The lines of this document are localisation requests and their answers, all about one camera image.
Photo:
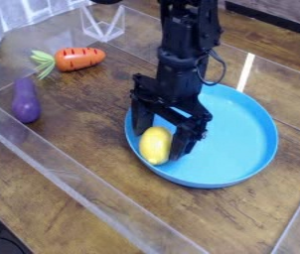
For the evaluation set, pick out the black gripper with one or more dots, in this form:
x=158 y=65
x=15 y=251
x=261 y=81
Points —
x=170 y=95

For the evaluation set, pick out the yellow toy lemon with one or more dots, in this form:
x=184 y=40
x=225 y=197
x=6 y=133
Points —
x=156 y=144

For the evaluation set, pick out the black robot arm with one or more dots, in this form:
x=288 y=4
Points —
x=190 y=29

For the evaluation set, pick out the blue round tray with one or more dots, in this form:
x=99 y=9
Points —
x=239 y=148

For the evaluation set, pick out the orange toy carrot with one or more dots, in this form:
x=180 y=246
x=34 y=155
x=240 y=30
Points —
x=68 y=59

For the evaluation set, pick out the purple toy eggplant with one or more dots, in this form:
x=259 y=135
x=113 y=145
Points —
x=26 y=104

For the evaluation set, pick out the grey patterned curtain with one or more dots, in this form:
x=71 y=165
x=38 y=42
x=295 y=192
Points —
x=22 y=13

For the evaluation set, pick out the clear acrylic enclosure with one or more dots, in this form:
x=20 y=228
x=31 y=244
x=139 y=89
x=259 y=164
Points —
x=77 y=194

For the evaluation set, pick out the clear acrylic corner bracket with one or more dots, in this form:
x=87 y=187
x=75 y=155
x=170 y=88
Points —
x=102 y=31

